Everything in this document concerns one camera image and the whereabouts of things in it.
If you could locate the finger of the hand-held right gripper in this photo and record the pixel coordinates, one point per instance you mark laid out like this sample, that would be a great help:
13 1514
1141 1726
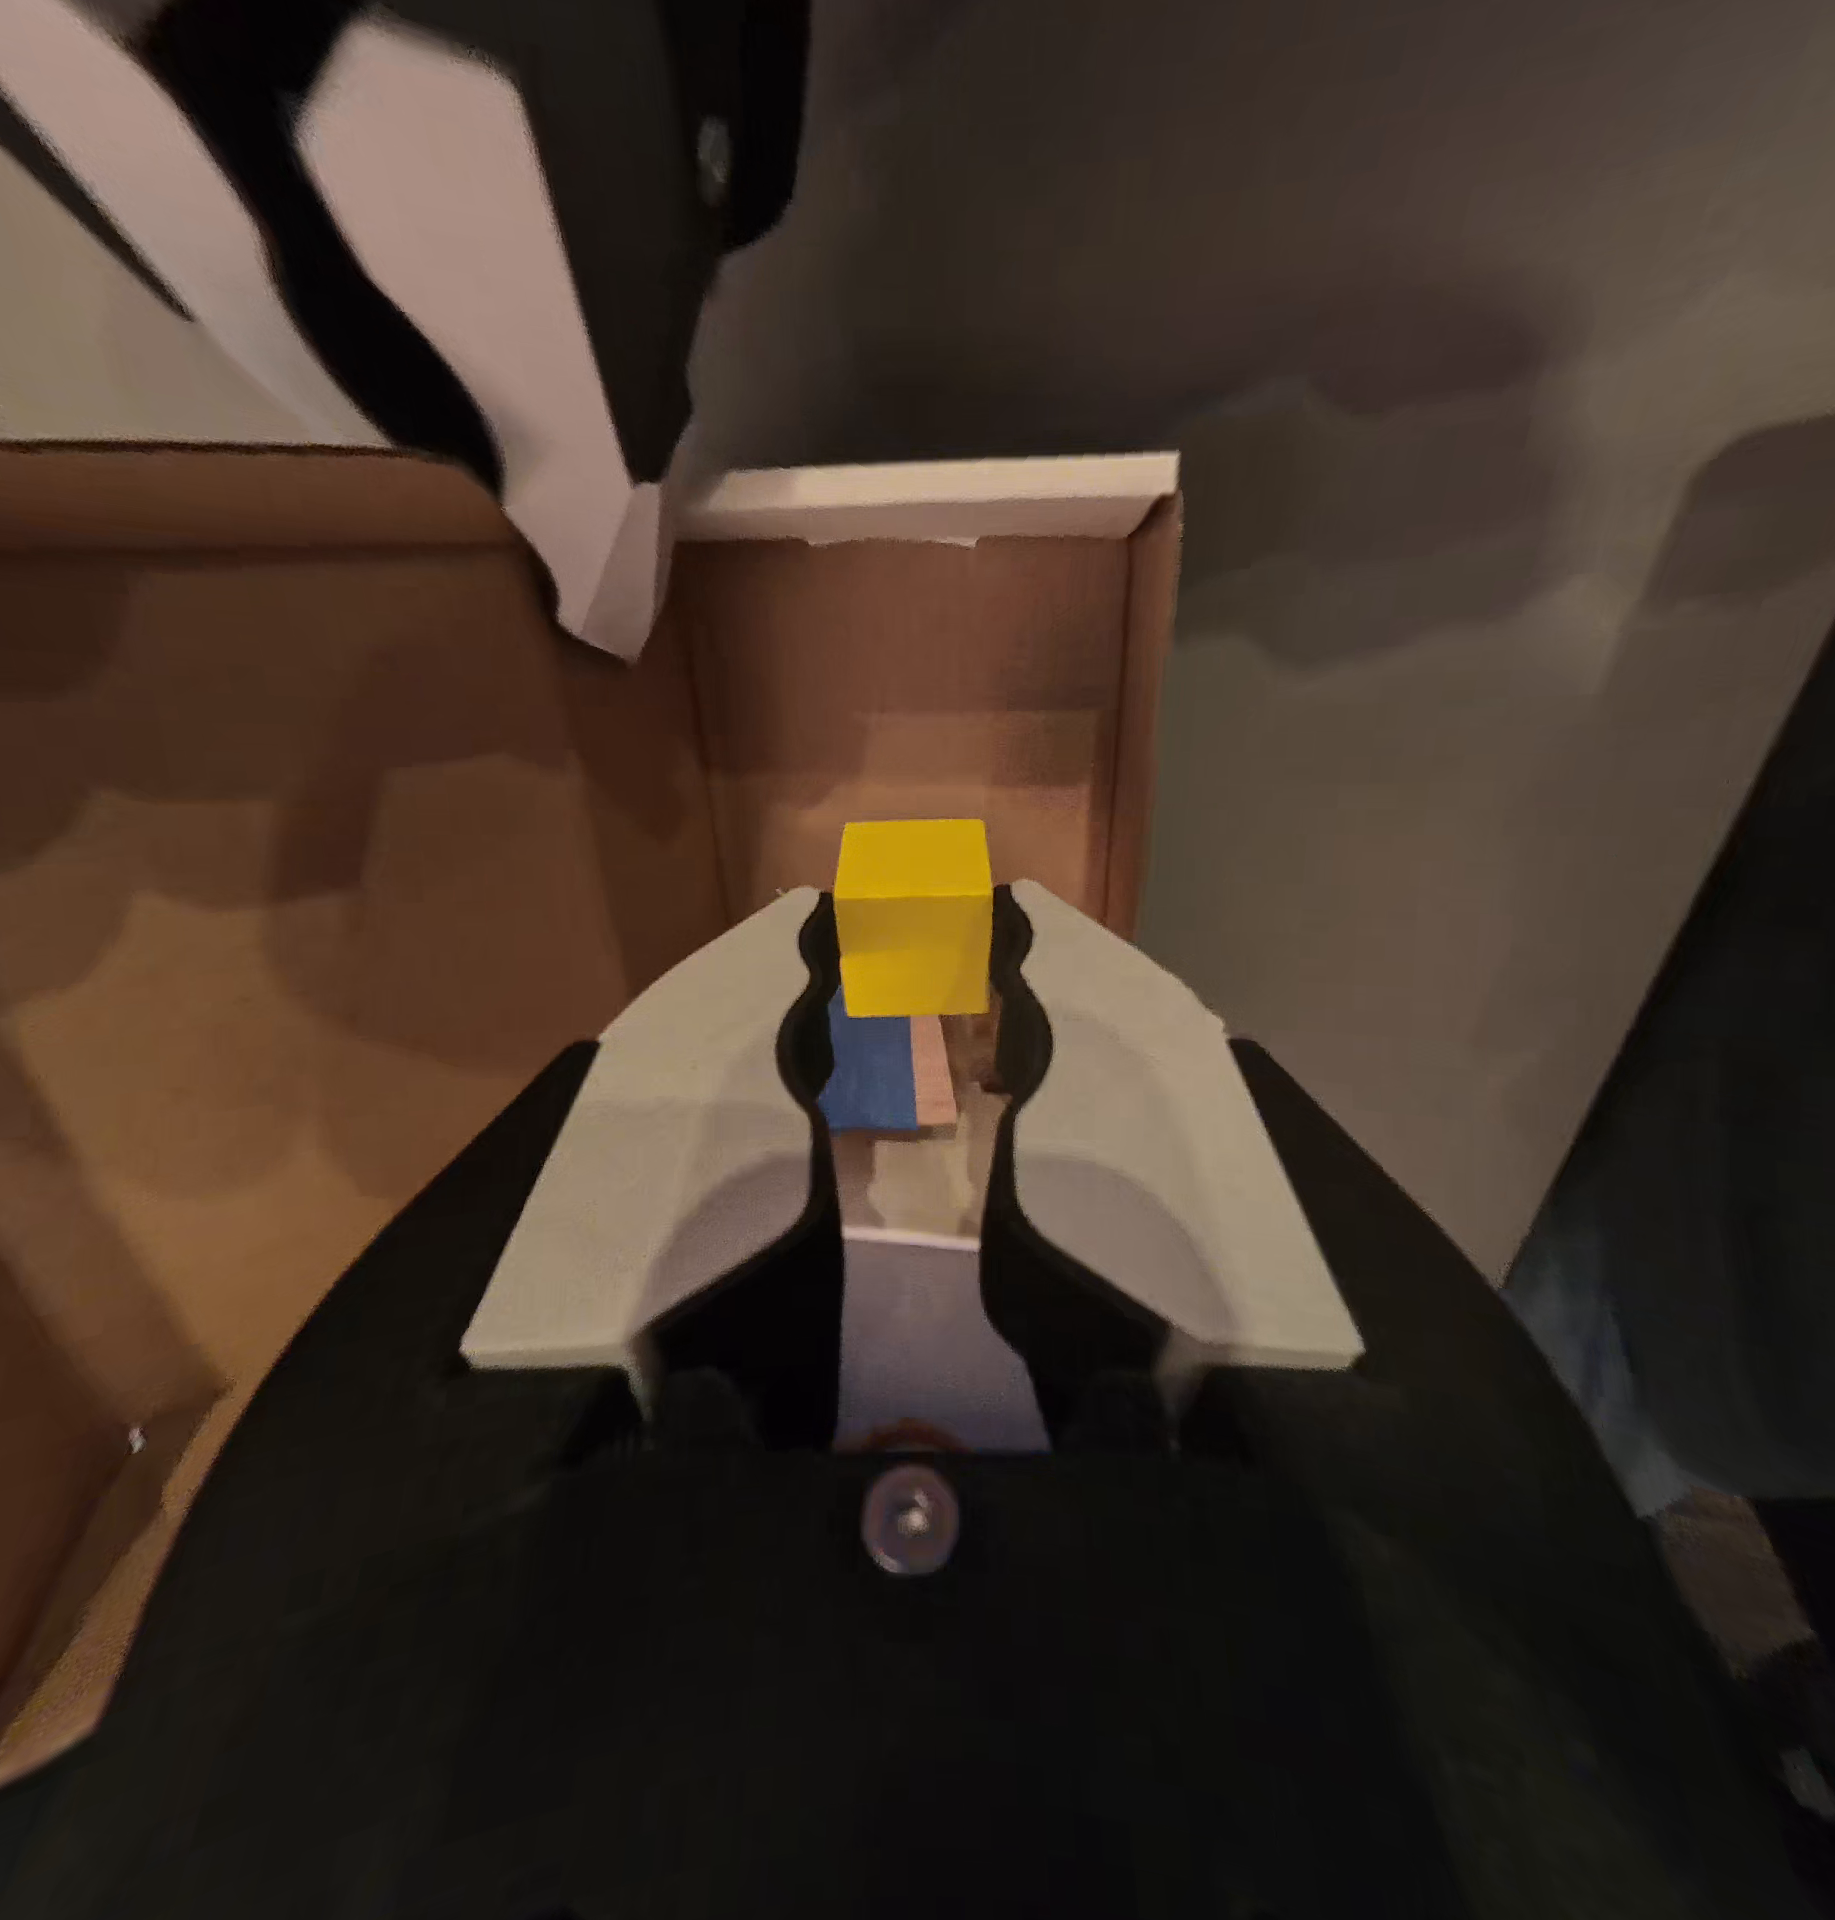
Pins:
468 228
123 152

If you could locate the white cardboard box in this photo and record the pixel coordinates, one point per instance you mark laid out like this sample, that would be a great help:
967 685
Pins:
257 901

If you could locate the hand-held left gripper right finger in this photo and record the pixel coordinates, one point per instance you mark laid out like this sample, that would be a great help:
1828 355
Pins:
1185 1201

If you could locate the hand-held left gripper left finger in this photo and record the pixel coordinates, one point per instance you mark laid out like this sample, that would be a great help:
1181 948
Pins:
630 1201

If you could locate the small yellow cube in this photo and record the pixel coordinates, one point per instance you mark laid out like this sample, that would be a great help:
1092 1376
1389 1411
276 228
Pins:
920 917

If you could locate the blue-faced large wooden cube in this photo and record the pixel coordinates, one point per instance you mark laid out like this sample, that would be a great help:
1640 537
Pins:
872 1071

